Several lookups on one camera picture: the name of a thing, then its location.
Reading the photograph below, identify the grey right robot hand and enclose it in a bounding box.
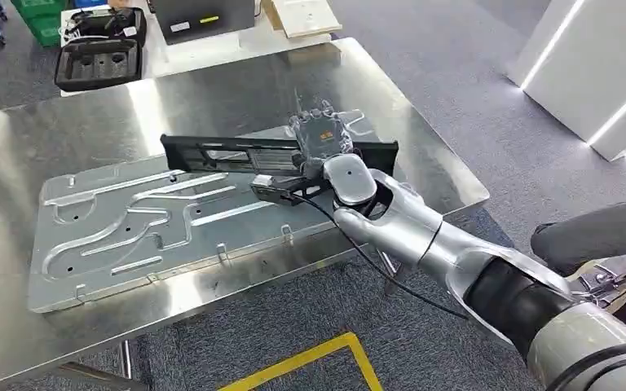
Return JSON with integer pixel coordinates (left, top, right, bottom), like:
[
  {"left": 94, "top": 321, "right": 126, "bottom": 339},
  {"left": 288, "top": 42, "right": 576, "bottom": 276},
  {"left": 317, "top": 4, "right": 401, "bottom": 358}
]
[{"left": 289, "top": 99, "right": 355, "bottom": 179}]

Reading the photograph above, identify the black plastic frame plate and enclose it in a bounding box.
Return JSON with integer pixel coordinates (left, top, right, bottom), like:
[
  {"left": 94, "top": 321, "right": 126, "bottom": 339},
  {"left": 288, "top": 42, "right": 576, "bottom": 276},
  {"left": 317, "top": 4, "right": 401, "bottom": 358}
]
[{"left": 159, "top": 133, "right": 400, "bottom": 191}]

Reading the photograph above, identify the pale wooden board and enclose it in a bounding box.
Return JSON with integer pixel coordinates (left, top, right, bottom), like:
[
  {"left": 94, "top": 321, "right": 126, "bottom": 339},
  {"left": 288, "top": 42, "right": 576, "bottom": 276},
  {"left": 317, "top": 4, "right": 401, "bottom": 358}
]
[{"left": 261, "top": 0, "right": 343, "bottom": 39}]

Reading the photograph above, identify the white side table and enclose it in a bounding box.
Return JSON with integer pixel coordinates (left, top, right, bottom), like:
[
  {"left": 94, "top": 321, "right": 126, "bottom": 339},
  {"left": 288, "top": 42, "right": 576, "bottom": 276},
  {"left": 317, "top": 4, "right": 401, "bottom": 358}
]
[{"left": 59, "top": 0, "right": 342, "bottom": 99}]

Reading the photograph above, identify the black equipment box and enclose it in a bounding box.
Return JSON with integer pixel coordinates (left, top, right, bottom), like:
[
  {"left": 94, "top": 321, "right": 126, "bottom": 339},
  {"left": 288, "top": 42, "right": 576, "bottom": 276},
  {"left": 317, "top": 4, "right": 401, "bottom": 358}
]
[{"left": 148, "top": 0, "right": 257, "bottom": 46}]

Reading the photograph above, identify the stamped sheet metal panel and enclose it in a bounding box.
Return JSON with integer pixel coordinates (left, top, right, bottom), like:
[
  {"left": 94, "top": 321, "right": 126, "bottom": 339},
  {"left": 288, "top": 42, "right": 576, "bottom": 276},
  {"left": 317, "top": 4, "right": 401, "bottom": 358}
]
[{"left": 26, "top": 110, "right": 402, "bottom": 314}]

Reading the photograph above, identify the steel work table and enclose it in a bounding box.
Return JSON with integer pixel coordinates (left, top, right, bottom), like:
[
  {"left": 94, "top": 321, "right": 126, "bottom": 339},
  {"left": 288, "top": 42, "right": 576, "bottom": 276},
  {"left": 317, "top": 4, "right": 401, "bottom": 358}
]
[{"left": 0, "top": 36, "right": 492, "bottom": 391}]

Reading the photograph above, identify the black foam insert case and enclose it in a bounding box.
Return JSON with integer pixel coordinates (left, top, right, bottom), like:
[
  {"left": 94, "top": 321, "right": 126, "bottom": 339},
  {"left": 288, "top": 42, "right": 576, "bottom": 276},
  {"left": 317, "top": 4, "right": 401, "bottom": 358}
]
[{"left": 53, "top": 37, "right": 144, "bottom": 94}]

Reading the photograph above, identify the white counter with light strips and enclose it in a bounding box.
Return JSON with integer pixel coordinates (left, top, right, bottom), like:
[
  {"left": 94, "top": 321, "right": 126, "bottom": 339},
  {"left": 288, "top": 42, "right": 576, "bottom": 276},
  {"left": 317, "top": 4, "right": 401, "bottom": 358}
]
[{"left": 506, "top": 0, "right": 626, "bottom": 163}]

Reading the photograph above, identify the person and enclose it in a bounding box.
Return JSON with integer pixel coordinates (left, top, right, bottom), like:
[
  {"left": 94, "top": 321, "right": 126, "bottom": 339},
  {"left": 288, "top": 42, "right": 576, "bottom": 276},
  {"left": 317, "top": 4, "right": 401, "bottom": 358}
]
[{"left": 530, "top": 183, "right": 626, "bottom": 278}]

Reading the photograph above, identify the green plastic crate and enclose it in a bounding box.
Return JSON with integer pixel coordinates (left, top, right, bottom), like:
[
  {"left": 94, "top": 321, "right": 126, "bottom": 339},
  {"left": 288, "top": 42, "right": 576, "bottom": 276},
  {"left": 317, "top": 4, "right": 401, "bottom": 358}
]
[
  {"left": 10, "top": 0, "right": 69, "bottom": 20},
  {"left": 25, "top": 14, "right": 64, "bottom": 49}
]

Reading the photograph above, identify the chrome chair base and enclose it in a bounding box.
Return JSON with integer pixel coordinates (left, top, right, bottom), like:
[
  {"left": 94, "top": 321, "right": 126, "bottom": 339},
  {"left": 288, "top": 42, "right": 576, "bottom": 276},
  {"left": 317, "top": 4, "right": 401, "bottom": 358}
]
[{"left": 568, "top": 262, "right": 626, "bottom": 310}]

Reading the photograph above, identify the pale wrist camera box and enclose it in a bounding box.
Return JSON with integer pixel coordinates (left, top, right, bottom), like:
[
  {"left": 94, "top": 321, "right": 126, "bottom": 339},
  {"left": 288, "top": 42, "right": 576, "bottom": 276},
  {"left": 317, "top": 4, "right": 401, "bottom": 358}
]
[{"left": 250, "top": 173, "right": 293, "bottom": 205}]

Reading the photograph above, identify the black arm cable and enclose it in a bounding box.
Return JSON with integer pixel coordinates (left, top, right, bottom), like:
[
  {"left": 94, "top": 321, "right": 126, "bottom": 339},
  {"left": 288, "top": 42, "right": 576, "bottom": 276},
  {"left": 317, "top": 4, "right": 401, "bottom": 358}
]
[{"left": 290, "top": 193, "right": 472, "bottom": 322}]

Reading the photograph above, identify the black case with cables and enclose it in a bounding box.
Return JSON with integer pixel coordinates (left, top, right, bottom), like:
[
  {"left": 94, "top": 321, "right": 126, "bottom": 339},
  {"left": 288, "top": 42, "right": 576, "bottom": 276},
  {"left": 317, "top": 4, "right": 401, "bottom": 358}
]
[{"left": 63, "top": 6, "right": 149, "bottom": 49}]

